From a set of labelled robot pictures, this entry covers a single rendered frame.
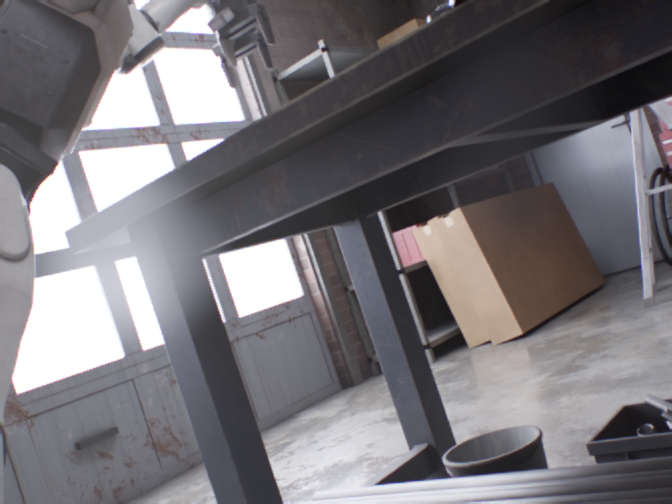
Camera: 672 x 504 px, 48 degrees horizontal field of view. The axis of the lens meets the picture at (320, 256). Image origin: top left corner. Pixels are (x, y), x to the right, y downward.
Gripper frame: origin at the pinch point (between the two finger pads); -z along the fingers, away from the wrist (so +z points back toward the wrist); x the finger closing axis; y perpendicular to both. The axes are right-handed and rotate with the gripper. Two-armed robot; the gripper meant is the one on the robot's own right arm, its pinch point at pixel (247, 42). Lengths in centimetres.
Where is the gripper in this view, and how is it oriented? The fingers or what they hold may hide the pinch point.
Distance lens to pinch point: 163.8
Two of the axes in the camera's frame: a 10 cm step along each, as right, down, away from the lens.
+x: 7.8, -2.8, -5.6
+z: -3.2, -9.5, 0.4
